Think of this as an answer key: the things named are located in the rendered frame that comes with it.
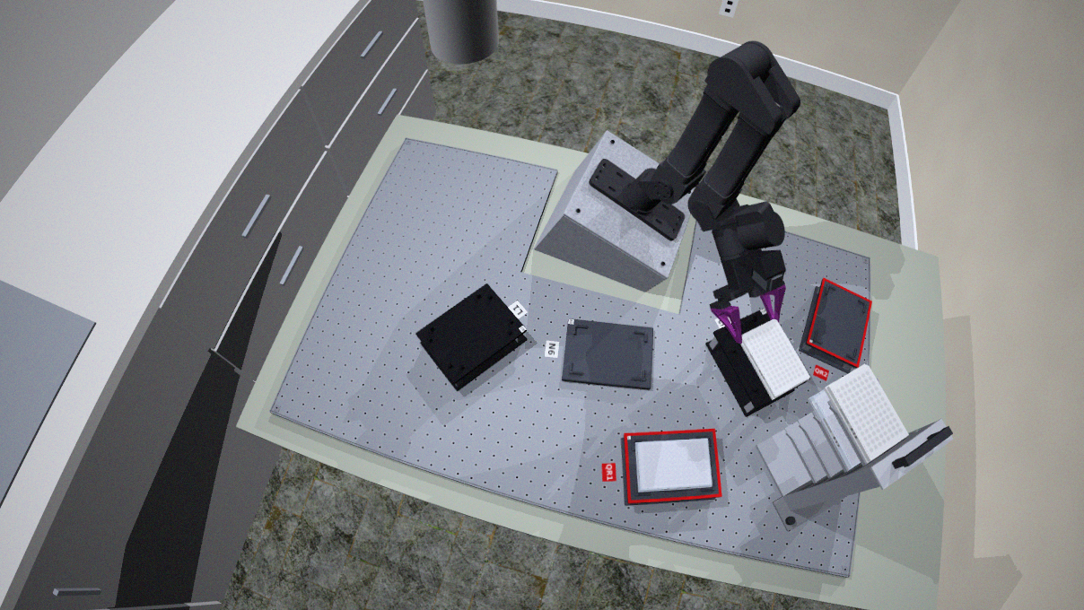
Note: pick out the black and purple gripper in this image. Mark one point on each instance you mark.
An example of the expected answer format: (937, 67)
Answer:
(722, 305)

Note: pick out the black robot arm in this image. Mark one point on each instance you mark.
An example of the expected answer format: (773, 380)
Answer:
(742, 80)

